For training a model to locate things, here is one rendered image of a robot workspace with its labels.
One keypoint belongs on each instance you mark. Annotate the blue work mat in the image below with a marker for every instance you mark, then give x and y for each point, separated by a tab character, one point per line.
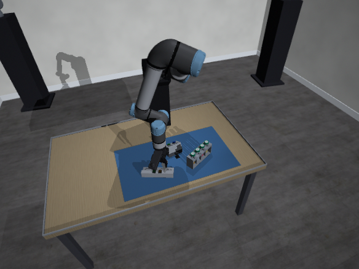
130	161

